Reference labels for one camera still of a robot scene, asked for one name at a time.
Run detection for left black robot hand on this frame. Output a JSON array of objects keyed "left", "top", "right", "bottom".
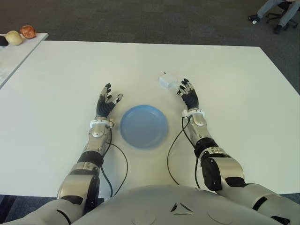
[{"left": 95, "top": 82, "right": 124, "bottom": 118}]

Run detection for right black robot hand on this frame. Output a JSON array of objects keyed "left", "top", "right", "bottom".
[{"left": 175, "top": 78, "right": 200, "bottom": 111}]

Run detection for white charger block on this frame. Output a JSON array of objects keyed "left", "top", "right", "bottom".
[{"left": 158, "top": 72, "right": 178, "bottom": 90}]

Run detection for blue round plate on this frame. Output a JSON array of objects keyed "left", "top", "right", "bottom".
[{"left": 120, "top": 104, "right": 169, "bottom": 149}]

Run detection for white side table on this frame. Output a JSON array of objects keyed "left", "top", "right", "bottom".
[{"left": 0, "top": 33, "right": 49, "bottom": 90}]

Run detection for grey robot torso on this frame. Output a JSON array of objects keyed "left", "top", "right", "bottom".
[{"left": 77, "top": 185, "right": 277, "bottom": 225}]

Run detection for reddish brown fruit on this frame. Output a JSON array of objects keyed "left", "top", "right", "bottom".
[{"left": 19, "top": 25, "right": 38, "bottom": 39}]

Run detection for pale yellow fruit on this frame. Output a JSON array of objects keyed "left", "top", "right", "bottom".
[{"left": 5, "top": 30, "right": 23, "bottom": 45}]

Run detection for black office chair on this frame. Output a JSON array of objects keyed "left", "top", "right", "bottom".
[{"left": 264, "top": 0, "right": 298, "bottom": 30}]

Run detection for seated person legs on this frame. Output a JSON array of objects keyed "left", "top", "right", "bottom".
[{"left": 248, "top": 0, "right": 300, "bottom": 34}]

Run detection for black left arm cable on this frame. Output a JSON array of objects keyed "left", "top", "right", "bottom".
[{"left": 99, "top": 126, "right": 129, "bottom": 199}]

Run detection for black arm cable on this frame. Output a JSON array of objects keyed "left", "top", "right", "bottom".
[
  {"left": 99, "top": 126, "right": 129, "bottom": 199},
  {"left": 166, "top": 116, "right": 202, "bottom": 189}
]

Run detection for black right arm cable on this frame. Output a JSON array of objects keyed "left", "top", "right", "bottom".
[{"left": 166, "top": 116, "right": 202, "bottom": 189}]

